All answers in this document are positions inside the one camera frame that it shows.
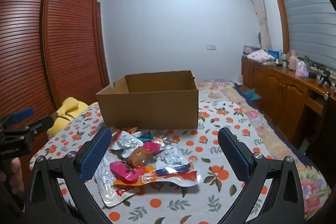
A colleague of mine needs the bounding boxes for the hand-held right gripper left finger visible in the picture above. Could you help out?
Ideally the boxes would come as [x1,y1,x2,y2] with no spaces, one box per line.
[25,126,113,224]

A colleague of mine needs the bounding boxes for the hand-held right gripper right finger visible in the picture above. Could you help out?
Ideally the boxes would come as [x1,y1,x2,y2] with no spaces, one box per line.
[217,127,306,224]

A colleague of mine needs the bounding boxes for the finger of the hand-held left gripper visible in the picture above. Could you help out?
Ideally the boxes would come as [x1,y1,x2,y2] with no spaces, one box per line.
[0,108,35,130]
[22,115,55,136]

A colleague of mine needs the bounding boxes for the large silver foil snack packet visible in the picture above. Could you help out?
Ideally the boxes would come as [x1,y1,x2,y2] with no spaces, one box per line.
[96,151,143,207]

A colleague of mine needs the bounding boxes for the pink red snack packet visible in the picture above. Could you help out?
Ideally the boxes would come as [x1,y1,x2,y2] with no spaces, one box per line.
[110,161,145,182]

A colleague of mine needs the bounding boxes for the brown snack packet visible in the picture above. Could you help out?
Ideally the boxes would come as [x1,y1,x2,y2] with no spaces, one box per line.
[123,147,150,168]

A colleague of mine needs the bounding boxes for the teal snack packet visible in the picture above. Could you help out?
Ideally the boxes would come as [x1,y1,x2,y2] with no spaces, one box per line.
[136,131,154,143]

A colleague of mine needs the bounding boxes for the magenta snack packet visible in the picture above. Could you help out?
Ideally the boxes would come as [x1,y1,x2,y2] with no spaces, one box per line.
[143,142,161,153]

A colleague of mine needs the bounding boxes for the orange snack packet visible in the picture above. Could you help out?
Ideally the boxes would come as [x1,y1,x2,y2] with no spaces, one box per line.
[155,144,200,185]

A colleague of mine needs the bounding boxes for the brown cardboard box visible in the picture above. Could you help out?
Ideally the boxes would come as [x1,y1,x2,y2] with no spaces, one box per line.
[96,70,199,130]

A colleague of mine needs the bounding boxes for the person's left hand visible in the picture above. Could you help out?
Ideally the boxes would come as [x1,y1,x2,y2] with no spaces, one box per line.
[0,157,24,194]

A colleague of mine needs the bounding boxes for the yellow plush toy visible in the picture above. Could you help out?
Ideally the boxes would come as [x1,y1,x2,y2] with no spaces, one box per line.
[47,97,90,136]

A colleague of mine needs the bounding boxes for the floral blanket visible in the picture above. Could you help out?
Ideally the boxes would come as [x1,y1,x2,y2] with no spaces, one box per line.
[197,80,331,211]

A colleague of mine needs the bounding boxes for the teal plastic bag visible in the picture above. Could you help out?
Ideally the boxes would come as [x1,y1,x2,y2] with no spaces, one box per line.
[244,89,260,101]

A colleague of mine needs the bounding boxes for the orange fruit print blanket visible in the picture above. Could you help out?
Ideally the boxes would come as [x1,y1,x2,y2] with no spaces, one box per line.
[29,101,310,224]

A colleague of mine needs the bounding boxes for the long wooden cabinet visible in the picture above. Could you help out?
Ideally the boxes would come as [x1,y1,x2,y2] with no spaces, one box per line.
[241,57,336,151]

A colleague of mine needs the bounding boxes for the brown louvred wooden wardrobe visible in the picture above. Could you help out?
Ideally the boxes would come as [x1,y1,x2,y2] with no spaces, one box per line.
[0,0,111,188]

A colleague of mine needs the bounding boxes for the dark wooden chair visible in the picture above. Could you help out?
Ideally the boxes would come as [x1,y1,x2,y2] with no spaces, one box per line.
[304,91,336,161]

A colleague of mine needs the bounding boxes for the folded floral cloth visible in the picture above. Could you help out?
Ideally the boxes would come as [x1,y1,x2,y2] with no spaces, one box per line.
[247,49,275,61]

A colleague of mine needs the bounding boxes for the purple patterned box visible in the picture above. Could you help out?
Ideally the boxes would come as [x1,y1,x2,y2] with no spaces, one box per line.
[243,45,260,56]

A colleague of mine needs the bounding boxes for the group of small bottles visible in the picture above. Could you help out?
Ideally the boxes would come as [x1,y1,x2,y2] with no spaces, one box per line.
[279,51,288,68]

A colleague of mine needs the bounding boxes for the pink tissue pack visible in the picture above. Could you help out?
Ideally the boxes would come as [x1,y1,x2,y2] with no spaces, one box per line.
[295,60,310,77]

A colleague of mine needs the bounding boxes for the pink bottle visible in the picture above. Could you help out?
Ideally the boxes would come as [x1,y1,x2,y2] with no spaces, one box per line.
[289,50,299,71]

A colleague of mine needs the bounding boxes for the black device on stand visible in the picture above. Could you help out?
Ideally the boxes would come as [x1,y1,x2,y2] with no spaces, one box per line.
[316,70,332,87]

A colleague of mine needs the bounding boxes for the pale floral curtain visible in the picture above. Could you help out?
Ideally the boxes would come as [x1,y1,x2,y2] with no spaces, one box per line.
[243,0,273,50]

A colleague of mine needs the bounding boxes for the wooden window with grey blind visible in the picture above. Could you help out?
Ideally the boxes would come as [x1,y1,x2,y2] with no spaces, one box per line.
[265,0,336,69]

